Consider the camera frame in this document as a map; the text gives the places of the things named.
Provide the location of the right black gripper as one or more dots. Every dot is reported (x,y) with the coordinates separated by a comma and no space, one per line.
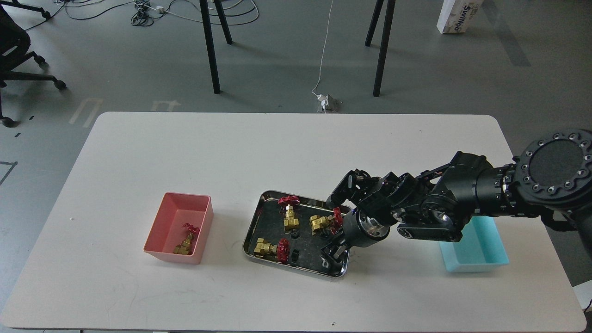
(360,231)

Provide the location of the blue plastic box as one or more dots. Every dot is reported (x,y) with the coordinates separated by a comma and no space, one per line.
(480,249)

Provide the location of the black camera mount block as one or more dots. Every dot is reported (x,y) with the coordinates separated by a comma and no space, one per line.
(374,196)

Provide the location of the brass valve red handle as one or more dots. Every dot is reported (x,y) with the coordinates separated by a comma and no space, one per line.
(185,247)

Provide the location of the pink plastic box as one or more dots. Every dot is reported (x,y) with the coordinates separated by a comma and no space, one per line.
(175,210)

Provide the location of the black table leg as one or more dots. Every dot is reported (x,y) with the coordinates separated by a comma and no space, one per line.
(209,38)
(385,38)

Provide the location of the brass valve top centre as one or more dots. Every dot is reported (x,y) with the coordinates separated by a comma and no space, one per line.
(290,221)

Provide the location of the black table leg left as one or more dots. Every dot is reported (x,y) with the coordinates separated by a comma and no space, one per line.
(209,38)

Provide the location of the brass valve right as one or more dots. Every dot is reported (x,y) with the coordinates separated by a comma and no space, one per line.
(331,223)

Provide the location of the black gear upright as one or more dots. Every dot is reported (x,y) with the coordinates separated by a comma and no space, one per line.
(294,256)

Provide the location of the white power adapter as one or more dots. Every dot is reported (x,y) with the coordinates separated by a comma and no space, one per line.
(323,100)

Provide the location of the brass valve bottom left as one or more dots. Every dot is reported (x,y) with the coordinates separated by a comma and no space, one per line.
(281,251)

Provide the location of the black table leg right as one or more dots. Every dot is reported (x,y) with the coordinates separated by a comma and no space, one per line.
(385,38)

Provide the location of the white cardboard box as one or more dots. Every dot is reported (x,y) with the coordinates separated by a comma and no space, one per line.
(457,15)

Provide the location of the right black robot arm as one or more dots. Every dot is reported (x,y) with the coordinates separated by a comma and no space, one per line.
(551,180)

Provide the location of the black office chair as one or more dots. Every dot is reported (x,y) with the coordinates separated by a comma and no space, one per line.
(15,43)

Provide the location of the metal tray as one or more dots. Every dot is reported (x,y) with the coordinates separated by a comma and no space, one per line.
(267,223)

